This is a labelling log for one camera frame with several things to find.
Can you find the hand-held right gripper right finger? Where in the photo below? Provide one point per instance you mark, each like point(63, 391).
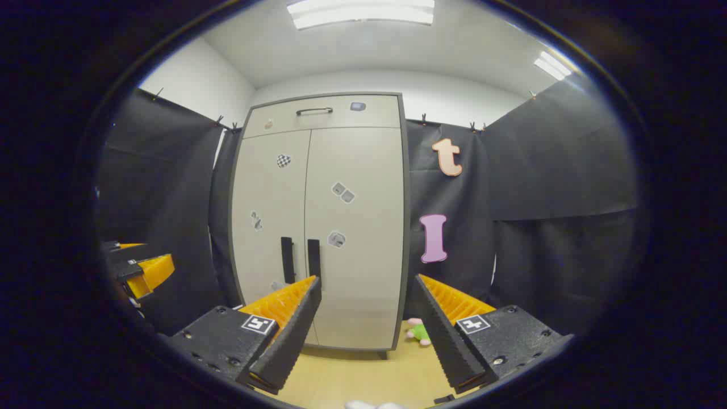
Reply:
point(446, 341)

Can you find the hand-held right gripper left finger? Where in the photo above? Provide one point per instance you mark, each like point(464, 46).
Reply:
point(289, 341)

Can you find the black backdrop cloth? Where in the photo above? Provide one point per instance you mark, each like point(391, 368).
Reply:
point(539, 170)

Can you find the grey cabinet door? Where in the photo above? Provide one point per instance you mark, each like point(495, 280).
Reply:
point(363, 272)
point(267, 199)

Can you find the white fabric lump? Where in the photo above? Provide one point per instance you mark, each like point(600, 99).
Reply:
point(360, 405)

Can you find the grey cabinet drawer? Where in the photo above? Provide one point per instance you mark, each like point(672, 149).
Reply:
point(341, 119)

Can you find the green and pink plush toy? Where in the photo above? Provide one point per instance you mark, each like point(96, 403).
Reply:
point(420, 335)

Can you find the small ceiling light panel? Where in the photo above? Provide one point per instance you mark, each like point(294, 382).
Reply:
point(552, 66)

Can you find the grey double-door shoe cabinet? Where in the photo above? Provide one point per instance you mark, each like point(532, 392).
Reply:
point(406, 238)

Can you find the large ceiling light panel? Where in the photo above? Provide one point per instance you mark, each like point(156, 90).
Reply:
point(363, 12)

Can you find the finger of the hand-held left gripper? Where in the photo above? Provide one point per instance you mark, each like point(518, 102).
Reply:
point(112, 246)
point(128, 270)

